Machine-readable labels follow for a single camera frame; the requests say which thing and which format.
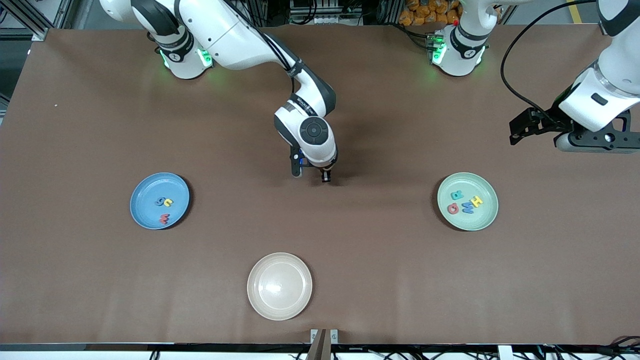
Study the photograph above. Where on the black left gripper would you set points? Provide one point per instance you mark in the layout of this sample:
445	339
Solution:
546	123

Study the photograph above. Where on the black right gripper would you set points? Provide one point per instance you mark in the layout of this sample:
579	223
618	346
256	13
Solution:
326	173

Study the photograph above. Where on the yellow foam letter H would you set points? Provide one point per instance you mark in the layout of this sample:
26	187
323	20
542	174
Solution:
477	201

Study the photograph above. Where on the blue capital letter W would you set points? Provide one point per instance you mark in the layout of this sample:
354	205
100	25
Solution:
468	208

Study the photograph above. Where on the teal foam letter R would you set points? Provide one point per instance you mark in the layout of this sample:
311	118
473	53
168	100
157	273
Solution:
456	196

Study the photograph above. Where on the pink foam letter Q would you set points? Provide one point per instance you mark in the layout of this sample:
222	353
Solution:
449	209

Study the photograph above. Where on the pink lowercase letter w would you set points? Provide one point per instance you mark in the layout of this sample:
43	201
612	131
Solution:
164	219

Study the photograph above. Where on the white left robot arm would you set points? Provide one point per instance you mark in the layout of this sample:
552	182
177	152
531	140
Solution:
600	100

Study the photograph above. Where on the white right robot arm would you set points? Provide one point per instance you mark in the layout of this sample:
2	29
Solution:
230	35

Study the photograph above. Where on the beige round plate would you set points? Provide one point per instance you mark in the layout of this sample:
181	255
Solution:
279	286

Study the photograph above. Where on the green round plate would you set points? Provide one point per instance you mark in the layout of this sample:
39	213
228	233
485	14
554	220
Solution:
467	223

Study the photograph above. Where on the white power strip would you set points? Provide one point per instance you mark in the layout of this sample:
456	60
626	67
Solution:
335	21

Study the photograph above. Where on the orange snack bags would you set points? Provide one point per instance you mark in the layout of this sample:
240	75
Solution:
425	14

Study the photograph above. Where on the blue round plate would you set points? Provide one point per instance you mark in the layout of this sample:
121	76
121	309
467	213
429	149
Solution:
147	200

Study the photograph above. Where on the metal table edge bracket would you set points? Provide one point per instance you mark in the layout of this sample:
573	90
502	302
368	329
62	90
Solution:
324	340

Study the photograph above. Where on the aluminium frame profile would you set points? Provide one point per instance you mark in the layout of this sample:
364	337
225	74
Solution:
30	22

